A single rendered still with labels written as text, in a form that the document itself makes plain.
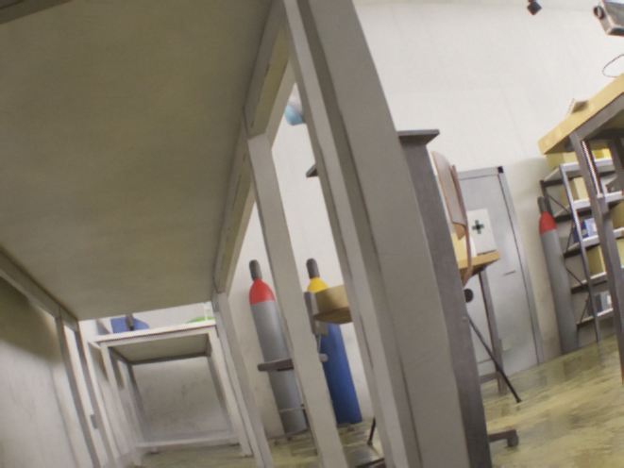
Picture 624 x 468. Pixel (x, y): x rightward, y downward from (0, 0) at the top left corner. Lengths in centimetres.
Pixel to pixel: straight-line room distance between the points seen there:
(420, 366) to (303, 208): 646
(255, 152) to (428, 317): 76
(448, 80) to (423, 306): 734
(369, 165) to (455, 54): 751
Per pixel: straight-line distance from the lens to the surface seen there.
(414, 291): 70
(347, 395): 662
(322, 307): 207
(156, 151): 155
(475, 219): 738
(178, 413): 679
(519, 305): 753
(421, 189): 170
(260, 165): 140
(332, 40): 77
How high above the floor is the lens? 34
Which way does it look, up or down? 12 degrees up
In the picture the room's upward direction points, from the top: 13 degrees counter-clockwise
